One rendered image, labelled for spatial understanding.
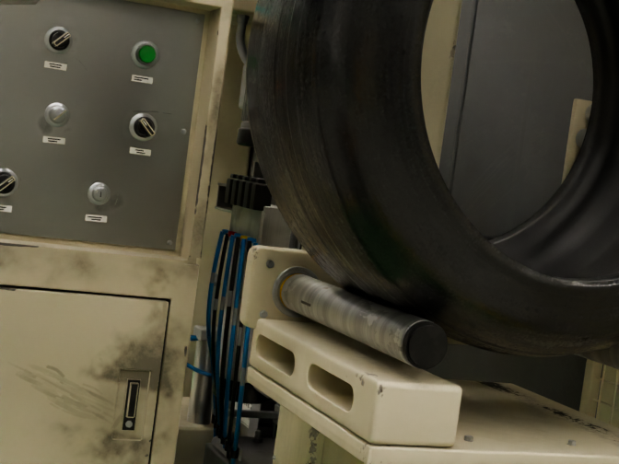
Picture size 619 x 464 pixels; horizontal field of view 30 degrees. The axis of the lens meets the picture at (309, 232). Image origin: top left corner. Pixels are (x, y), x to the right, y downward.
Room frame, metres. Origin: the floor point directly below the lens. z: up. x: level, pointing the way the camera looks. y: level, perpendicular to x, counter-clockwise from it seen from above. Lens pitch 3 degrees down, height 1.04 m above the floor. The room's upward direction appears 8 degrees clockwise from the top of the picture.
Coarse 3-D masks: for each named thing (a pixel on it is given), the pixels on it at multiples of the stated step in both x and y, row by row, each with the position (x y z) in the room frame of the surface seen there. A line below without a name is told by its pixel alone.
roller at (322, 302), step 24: (288, 288) 1.34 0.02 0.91; (312, 288) 1.28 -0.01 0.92; (336, 288) 1.25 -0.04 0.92; (312, 312) 1.26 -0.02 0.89; (336, 312) 1.20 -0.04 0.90; (360, 312) 1.15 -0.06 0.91; (384, 312) 1.12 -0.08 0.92; (360, 336) 1.14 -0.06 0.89; (384, 336) 1.09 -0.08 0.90; (408, 336) 1.05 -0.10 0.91; (432, 336) 1.05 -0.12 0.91; (408, 360) 1.05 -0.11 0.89; (432, 360) 1.05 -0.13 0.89
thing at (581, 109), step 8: (576, 104) 1.67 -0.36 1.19; (584, 104) 1.68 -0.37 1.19; (576, 112) 1.67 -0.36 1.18; (584, 112) 1.68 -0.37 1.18; (576, 120) 1.67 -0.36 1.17; (584, 120) 1.68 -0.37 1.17; (576, 128) 1.67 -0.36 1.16; (584, 128) 1.68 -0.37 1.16; (568, 136) 1.68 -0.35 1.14; (576, 136) 1.67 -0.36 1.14; (584, 136) 1.65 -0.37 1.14; (568, 144) 1.67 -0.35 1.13; (576, 144) 1.67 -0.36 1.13; (568, 152) 1.67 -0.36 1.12; (576, 152) 1.68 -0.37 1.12; (568, 160) 1.67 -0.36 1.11; (568, 168) 1.67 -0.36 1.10
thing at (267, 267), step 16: (256, 256) 1.35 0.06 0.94; (272, 256) 1.36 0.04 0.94; (288, 256) 1.37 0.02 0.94; (304, 256) 1.38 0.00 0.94; (256, 272) 1.35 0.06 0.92; (272, 272) 1.36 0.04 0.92; (288, 272) 1.36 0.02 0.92; (304, 272) 1.37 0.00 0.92; (320, 272) 1.38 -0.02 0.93; (256, 288) 1.35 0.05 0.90; (272, 288) 1.36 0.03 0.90; (256, 304) 1.36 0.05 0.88; (272, 304) 1.36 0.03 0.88; (240, 320) 1.37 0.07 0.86; (256, 320) 1.36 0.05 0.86; (304, 320) 1.38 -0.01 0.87
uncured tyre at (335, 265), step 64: (320, 0) 1.04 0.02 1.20; (384, 0) 1.01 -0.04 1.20; (576, 0) 1.42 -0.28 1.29; (256, 64) 1.17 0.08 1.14; (320, 64) 1.03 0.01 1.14; (384, 64) 1.01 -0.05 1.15; (256, 128) 1.19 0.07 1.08; (320, 128) 1.04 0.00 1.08; (384, 128) 1.02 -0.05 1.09; (320, 192) 1.07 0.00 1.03; (384, 192) 1.03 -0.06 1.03; (448, 192) 1.04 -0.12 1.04; (576, 192) 1.41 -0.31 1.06; (320, 256) 1.20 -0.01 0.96; (384, 256) 1.06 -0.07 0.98; (448, 256) 1.05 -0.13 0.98; (512, 256) 1.38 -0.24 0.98; (576, 256) 1.38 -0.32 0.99; (448, 320) 1.09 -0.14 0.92; (512, 320) 1.08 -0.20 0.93; (576, 320) 1.10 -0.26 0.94
